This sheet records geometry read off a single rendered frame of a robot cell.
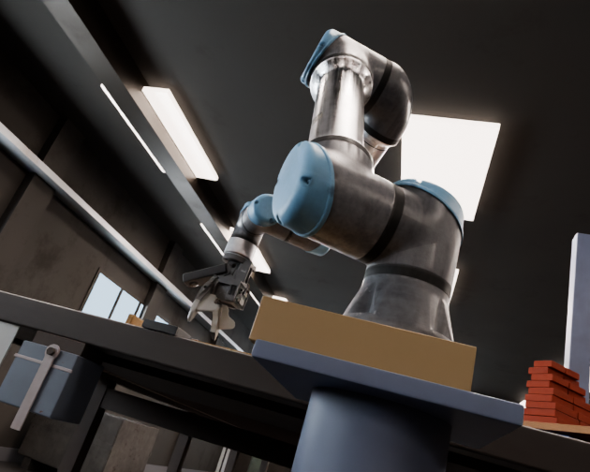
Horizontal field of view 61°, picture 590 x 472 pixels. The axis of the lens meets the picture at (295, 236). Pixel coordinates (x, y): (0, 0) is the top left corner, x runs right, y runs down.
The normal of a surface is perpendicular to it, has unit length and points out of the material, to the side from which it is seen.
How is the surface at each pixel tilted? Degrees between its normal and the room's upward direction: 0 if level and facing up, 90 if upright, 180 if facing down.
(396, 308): 72
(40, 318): 90
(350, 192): 99
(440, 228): 91
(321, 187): 113
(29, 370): 90
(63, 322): 90
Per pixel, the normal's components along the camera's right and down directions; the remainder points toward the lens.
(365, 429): -0.25, -0.47
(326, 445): -0.64, -0.48
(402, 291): -0.07, -0.69
